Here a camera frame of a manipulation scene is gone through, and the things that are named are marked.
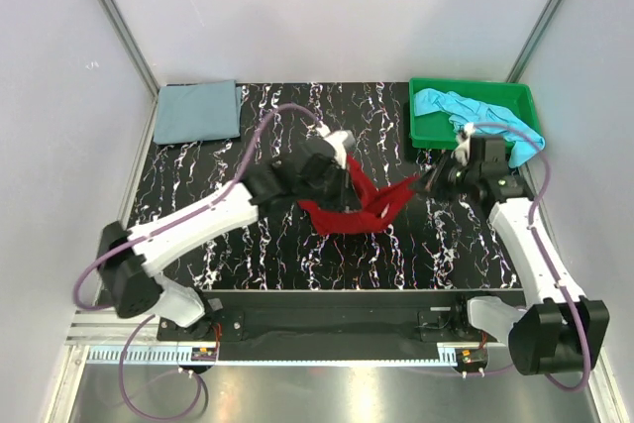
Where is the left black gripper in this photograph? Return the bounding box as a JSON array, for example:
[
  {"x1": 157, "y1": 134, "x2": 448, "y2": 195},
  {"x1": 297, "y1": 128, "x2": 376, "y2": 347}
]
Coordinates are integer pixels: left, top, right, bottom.
[{"x1": 296, "y1": 160, "x2": 362, "y2": 213}]

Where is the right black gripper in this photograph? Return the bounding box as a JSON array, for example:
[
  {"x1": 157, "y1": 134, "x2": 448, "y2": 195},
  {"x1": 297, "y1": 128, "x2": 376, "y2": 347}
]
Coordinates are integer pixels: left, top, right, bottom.
[{"x1": 407, "y1": 149, "x2": 479, "y2": 204}]

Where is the red t shirt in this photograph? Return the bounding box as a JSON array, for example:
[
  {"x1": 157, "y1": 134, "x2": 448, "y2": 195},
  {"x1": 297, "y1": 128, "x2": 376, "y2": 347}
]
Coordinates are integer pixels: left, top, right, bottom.
[{"x1": 298, "y1": 156, "x2": 419, "y2": 236}]

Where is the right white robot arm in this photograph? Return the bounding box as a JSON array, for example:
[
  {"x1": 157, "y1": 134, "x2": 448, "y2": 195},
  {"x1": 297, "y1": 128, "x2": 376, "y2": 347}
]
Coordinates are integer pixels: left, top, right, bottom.
[{"x1": 414, "y1": 132, "x2": 610, "y2": 379}]

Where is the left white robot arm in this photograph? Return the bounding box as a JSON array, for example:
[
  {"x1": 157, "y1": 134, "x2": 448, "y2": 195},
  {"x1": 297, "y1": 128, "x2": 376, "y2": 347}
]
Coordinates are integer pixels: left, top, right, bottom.
[{"x1": 97, "y1": 131, "x2": 361, "y2": 340}]

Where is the green plastic bin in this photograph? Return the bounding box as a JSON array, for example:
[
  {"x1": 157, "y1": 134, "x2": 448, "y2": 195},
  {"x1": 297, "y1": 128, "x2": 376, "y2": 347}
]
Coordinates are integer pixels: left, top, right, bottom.
[{"x1": 409, "y1": 78, "x2": 546, "y2": 164}]

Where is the crumpled cyan t shirt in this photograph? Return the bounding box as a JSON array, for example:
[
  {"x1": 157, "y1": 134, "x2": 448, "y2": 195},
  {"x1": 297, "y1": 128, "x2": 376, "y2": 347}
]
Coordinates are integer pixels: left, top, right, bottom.
[{"x1": 413, "y1": 88, "x2": 546, "y2": 167}]

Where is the folded grey-blue t shirt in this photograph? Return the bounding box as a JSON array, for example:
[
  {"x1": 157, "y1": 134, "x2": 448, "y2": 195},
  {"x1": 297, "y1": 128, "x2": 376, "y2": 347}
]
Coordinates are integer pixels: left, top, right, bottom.
[{"x1": 153, "y1": 80, "x2": 242, "y2": 146}]

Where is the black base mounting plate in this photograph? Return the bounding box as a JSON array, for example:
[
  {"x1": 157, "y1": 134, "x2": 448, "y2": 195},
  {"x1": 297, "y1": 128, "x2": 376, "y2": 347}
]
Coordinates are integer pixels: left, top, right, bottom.
[{"x1": 157, "y1": 289, "x2": 507, "y2": 363}]

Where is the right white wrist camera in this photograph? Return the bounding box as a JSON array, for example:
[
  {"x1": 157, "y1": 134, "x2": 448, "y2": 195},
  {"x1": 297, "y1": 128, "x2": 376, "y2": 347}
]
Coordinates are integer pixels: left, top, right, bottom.
[{"x1": 452, "y1": 123, "x2": 475, "y2": 166}]

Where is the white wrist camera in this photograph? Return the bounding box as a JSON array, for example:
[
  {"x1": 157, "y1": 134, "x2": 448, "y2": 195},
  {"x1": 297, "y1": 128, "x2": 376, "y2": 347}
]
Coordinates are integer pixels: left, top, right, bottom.
[
  {"x1": 316, "y1": 123, "x2": 356, "y2": 168},
  {"x1": 452, "y1": 123, "x2": 475, "y2": 166}
]

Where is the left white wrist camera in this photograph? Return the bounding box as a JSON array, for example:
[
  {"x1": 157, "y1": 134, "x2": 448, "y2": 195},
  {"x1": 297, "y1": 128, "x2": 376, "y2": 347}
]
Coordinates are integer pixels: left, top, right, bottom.
[{"x1": 316, "y1": 123, "x2": 356, "y2": 168}]

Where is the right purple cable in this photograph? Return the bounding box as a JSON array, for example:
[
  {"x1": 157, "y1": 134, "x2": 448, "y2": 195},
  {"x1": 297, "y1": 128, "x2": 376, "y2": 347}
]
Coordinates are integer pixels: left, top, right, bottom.
[{"x1": 405, "y1": 121, "x2": 593, "y2": 392}]

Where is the purple cable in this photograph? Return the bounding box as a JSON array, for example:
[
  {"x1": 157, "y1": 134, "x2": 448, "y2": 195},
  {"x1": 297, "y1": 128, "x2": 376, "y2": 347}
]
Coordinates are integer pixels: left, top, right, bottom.
[
  {"x1": 72, "y1": 103, "x2": 328, "y2": 418},
  {"x1": 405, "y1": 121, "x2": 593, "y2": 392}
]

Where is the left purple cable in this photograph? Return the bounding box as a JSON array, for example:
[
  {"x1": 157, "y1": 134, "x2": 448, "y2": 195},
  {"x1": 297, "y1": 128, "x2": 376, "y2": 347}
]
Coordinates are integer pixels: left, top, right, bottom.
[{"x1": 72, "y1": 103, "x2": 328, "y2": 418}]

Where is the aluminium rail frame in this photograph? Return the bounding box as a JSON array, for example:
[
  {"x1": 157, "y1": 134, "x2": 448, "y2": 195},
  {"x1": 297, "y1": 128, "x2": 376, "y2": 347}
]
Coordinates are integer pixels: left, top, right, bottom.
[{"x1": 63, "y1": 306, "x2": 605, "y2": 370}]

